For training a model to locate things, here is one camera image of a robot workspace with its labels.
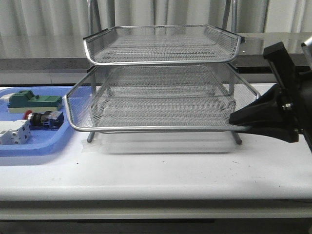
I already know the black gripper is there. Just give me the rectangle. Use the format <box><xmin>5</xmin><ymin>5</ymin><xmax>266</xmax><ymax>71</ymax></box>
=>
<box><xmin>229</xmin><ymin>42</ymin><xmax>312</xmax><ymax>143</ymax></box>

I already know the silver mesh tray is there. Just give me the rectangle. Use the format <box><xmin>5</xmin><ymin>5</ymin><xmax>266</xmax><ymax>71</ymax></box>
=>
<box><xmin>90</xmin><ymin>85</ymin><xmax>236</xmax><ymax>132</ymax></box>
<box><xmin>64</xmin><ymin>63</ymin><xmax>259</xmax><ymax>133</ymax></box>
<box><xmin>83</xmin><ymin>24</ymin><xmax>242</xmax><ymax>66</ymax></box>

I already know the red emergency stop button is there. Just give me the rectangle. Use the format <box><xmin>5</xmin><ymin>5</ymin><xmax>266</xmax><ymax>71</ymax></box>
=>
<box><xmin>23</xmin><ymin>110</ymin><xmax>64</xmax><ymax>130</ymax></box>

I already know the blue plastic tray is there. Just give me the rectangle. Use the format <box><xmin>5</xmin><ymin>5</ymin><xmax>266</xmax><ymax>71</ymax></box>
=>
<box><xmin>0</xmin><ymin>86</ymin><xmax>93</xmax><ymax>157</ymax></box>

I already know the white circuit breaker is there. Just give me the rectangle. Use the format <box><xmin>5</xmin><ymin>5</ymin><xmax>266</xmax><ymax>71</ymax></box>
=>
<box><xmin>0</xmin><ymin>120</ymin><xmax>31</xmax><ymax>145</ymax></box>

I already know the grey stone counter ledge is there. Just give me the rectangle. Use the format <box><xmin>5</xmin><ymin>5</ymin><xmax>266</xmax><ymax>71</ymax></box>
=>
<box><xmin>0</xmin><ymin>32</ymin><xmax>311</xmax><ymax>74</ymax></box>

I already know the grey metal rack frame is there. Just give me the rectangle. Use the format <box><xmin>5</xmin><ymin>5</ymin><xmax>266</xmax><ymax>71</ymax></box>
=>
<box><xmin>86</xmin><ymin>0</ymin><xmax>243</xmax><ymax>145</ymax></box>

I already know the green electrical switch block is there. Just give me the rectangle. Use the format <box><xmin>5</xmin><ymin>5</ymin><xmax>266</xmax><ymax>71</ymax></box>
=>
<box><xmin>0</xmin><ymin>90</ymin><xmax>63</xmax><ymax>114</ymax></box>

